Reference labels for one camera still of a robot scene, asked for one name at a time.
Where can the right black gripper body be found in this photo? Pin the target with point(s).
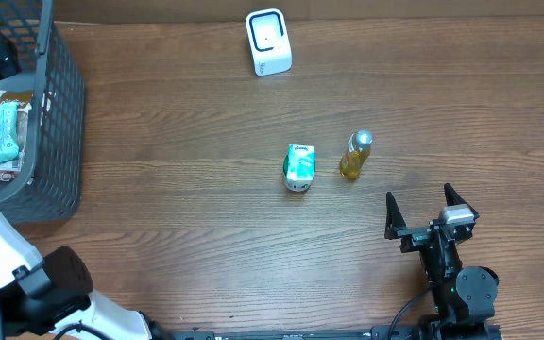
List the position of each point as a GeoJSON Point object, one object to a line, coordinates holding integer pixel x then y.
{"type": "Point", "coordinates": [416, 237]}

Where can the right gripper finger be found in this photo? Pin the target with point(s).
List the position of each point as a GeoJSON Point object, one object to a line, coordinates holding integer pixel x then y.
{"type": "Point", "coordinates": [394, 219]}
{"type": "Point", "coordinates": [453, 199]}

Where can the yellow liquid bottle silver cap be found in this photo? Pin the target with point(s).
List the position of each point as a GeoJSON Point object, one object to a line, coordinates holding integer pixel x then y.
{"type": "Point", "coordinates": [358, 150]}

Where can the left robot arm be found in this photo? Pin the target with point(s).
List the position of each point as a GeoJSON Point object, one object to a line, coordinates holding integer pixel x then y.
{"type": "Point", "coordinates": [55, 293]}

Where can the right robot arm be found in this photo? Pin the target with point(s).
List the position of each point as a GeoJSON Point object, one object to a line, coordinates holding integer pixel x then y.
{"type": "Point", "coordinates": [463, 297]}

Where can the white barcode scanner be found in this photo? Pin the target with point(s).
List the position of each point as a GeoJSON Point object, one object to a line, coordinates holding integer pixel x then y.
{"type": "Point", "coordinates": [269, 42]}

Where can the grey plastic shopping basket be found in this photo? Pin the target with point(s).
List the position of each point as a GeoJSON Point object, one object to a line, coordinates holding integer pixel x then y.
{"type": "Point", "coordinates": [48, 187]}

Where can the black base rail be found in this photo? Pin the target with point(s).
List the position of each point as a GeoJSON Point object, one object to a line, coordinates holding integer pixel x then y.
{"type": "Point", "coordinates": [375, 333]}

